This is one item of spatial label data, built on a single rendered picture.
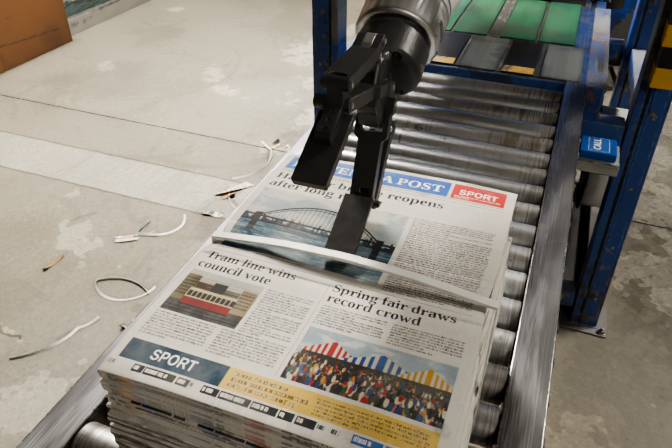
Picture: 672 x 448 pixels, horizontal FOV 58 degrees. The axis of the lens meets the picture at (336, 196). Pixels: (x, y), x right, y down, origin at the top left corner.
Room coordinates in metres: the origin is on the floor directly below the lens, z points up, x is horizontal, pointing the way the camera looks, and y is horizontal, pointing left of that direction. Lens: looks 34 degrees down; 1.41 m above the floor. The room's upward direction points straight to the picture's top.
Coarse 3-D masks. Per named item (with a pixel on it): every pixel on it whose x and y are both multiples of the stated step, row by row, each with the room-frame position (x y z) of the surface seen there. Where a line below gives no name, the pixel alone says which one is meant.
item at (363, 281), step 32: (224, 256) 0.46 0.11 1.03; (256, 256) 0.46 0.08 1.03; (288, 256) 0.46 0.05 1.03; (320, 256) 0.46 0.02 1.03; (352, 288) 0.42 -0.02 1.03; (384, 288) 0.42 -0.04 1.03; (416, 288) 0.42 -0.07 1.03; (480, 288) 0.42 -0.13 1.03; (480, 320) 0.38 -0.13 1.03; (480, 352) 0.40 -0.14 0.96; (480, 384) 0.42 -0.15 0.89
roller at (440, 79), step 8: (424, 72) 1.48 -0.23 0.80; (424, 80) 1.46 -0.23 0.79; (432, 80) 1.45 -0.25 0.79; (440, 80) 1.45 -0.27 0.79; (448, 80) 1.44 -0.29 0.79; (456, 80) 1.44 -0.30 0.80; (464, 80) 1.43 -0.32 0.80; (472, 80) 1.43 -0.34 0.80; (480, 80) 1.43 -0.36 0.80; (472, 88) 1.41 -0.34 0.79; (480, 88) 1.41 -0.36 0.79; (488, 88) 1.40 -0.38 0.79; (496, 88) 1.40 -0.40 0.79; (504, 88) 1.39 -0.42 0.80; (512, 88) 1.39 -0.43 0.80; (520, 88) 1.39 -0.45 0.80; (528, 88) 1.38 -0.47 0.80; (536, 88) 1.38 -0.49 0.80; (520, 96) 1.37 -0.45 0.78; (528, 96) 1.36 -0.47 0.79; (536, 96) 1.36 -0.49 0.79; (544, 96) 1.35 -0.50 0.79; (552, 96) 1.35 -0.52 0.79; (560, 96) 1.34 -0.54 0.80; (560, 104) 1.34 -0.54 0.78
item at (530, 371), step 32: (576, 96) 1.34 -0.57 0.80; (576, 128) 1.17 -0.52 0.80; (576, 160) 1.04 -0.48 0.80; (544, 192) 0.92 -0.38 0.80; (544, 224) 0.82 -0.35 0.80; (544, 256) 0.74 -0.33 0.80; (544, 288) 0.67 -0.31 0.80; (544, 320) 0.60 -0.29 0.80; (544, 352) 0.54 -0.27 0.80; (512, 384) 0.49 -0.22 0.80; (544, 384) 0.49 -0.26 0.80; (512, 416) 0.45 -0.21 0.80; (544, 416) 0.45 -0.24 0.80
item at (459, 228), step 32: (288, 160) 0.65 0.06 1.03; (256, 192) 0.57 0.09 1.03; (288, 192) 0.57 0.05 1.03; (320, 192) 0.57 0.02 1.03; (384, 192) 0.57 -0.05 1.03; (416, 192) 0.57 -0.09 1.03; (448, 192) 0.57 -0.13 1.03; (480, 192) 0.57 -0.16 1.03; (256, 224) 0.52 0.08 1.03; (288, 224) 0.52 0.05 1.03; (320, 224) 0.52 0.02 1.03; (384, 224) 0.51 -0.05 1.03; (416, 224) 0.51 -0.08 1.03; (448, 224) 0.51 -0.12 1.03; (480, 224) 0.51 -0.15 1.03; (384, 256) 0.46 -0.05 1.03; (416, 256) 0.46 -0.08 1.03; (448, 256) 0.46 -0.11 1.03; (480, 256) 0.46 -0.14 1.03
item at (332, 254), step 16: (240, 240) 0.48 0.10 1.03; (256, 240) 0.48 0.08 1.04; (272, 240) 0.48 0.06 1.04; (336, 256) 0.45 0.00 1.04; (352, 256) 0.45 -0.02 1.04; (384, 272) 0.43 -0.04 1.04; (400, 272) 0.42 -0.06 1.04; (448, 288) 0.41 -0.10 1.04; (480, 304) 0.39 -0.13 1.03; (496, 304) 0.39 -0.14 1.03
